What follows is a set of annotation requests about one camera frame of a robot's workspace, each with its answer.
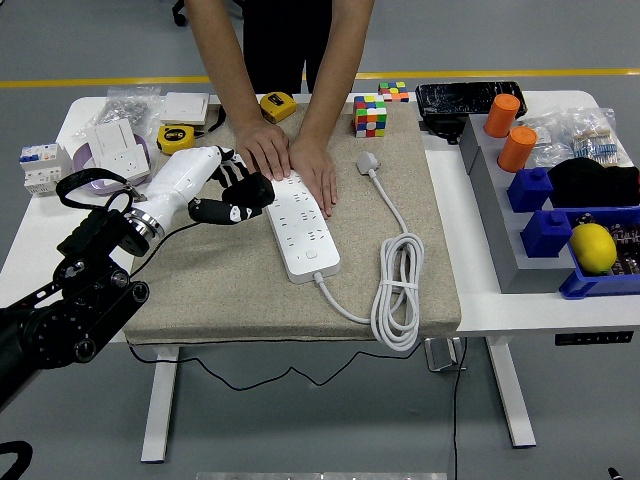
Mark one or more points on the person's right hand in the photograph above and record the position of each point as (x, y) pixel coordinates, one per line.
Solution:
(262, 147)

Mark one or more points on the person's left hand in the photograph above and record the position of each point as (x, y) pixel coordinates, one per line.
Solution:
(312, 165)

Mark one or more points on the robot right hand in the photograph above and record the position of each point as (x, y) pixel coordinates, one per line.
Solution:
(614, 475)

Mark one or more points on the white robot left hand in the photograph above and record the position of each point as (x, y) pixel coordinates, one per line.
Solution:
(185, 175)

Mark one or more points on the black plug adapter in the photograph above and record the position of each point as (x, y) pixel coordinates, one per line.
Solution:
(255, 192)

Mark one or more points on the white power strip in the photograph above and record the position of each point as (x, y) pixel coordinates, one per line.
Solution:
(305, 250)

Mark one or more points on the person's right forearm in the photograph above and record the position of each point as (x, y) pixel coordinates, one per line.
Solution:
(222, 55)

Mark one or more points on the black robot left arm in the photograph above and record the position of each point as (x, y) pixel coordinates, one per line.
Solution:
(75, 310)

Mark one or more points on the person's left forearm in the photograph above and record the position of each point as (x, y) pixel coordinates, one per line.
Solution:
(340, 65)

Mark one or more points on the white power strip plug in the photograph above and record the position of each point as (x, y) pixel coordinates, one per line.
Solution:
(367, 164)

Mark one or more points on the dark circuit board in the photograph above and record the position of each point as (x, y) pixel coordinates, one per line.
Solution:
(627, 250)

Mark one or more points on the round yellow tape measure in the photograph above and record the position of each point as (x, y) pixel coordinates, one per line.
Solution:
(175, 140)

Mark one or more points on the squarish yellow tape measure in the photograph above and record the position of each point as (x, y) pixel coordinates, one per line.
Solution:
(277, 105)

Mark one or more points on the large colourful puzzle cube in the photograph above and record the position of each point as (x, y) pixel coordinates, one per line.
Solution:
(370, 116)

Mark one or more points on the clear bag of screws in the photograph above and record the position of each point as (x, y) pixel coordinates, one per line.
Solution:
(127, 107)

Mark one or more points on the small white plastic piece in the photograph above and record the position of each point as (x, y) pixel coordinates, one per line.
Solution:
(92, 164)

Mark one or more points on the purple bowl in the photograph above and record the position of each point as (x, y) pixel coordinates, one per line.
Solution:
(81, 162)

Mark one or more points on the small colourful puzzle cube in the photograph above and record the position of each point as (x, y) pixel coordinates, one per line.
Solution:
(393, 91)

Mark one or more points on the person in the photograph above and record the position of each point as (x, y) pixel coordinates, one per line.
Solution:
(285, 40)

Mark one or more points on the white table leg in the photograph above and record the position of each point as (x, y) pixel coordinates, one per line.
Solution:
(512, 400)
(160, 400)

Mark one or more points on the black power brick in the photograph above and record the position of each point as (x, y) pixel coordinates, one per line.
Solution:
(442, 127)

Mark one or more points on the black table control panel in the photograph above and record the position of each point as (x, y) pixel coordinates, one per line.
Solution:
(592, 338)

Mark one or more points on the grey-brown mat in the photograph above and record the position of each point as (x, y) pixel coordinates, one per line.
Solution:
(250, 300)

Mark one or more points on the white circuit breaker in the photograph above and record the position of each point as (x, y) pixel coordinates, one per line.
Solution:
(42, 167)

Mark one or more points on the black plastic tray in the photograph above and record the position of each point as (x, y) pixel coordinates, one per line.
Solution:
(450, 97)

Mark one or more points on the black office chair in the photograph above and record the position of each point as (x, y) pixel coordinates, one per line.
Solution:
(179, 12)

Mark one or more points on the blue plastic bin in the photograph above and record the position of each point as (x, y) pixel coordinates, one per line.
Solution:
(590, 287)

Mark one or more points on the orange cylinder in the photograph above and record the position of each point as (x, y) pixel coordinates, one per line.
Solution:
(517, 148)
(502, 116)

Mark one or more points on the grey stepped block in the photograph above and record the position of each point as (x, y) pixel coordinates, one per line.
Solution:
(500, 225)

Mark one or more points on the blue block with knob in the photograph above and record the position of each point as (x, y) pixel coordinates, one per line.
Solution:
(530, 189)
(547, 232)

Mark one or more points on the yellow lemon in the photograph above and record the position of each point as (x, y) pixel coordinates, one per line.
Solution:
(592, 247)

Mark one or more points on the clear bag of small parts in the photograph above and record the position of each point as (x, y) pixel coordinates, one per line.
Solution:
(550, 145)

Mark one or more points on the black cloth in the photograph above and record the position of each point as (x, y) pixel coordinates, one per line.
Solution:
(595, 182)

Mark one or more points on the clear bag of resistors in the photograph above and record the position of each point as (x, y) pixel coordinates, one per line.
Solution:
(597, 142)

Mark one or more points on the white wall socket panel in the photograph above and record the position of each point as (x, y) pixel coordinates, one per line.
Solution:
(125, 162)

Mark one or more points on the white wall switch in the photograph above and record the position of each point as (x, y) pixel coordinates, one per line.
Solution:
(185, 107)

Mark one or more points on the white switch panel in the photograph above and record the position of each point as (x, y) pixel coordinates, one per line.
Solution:
(115, 137)

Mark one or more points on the silver bracket under table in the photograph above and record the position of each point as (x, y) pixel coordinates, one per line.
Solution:
(442, 355)

